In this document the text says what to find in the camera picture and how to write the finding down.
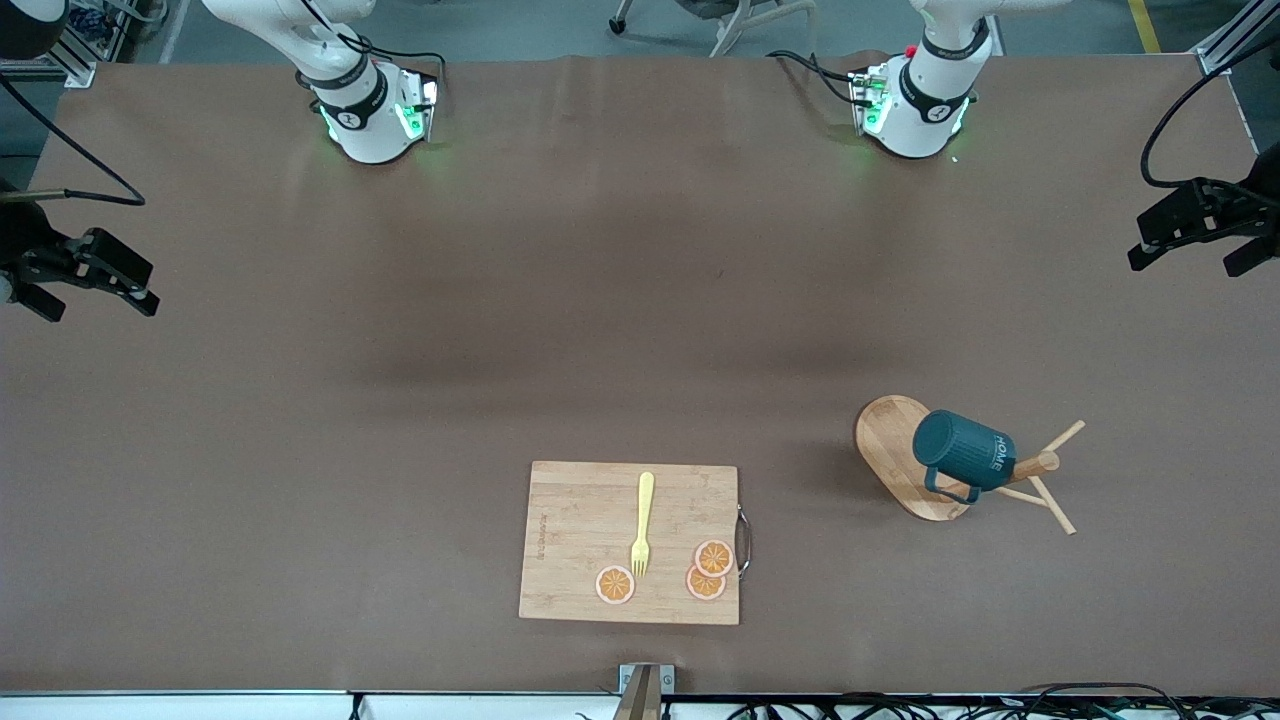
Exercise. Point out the teal mug yellow inside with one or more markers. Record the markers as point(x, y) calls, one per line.
point(965, 450)

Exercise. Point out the metal bracket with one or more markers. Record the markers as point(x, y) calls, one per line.
point(645, 690)

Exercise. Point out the wooden mug tree rack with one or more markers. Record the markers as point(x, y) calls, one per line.
point(885, 450)

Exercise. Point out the bamboo cutting board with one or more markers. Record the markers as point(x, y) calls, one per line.
point(580, 540)

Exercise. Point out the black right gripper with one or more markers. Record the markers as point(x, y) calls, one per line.
point(22, 243)

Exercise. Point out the office chair base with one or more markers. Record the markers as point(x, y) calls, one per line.
point(728, 35)

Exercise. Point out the aluminium frame profile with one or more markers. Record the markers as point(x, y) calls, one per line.
point(75, 72)
point(1215, 62)

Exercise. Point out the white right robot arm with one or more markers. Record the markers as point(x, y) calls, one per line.
point(375, 145)

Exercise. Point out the yellow fork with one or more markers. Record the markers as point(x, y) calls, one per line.
point(645, 500)

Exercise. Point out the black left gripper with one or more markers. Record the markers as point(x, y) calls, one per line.
point(1252, 212)

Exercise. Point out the orange slice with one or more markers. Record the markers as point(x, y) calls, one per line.
point(714, 558)
point(615, 585)
point(703, 588)

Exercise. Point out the white table edge rail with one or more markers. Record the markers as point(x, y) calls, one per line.
point(200, 708)

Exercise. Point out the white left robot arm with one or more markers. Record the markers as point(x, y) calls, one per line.
point(915, 140)

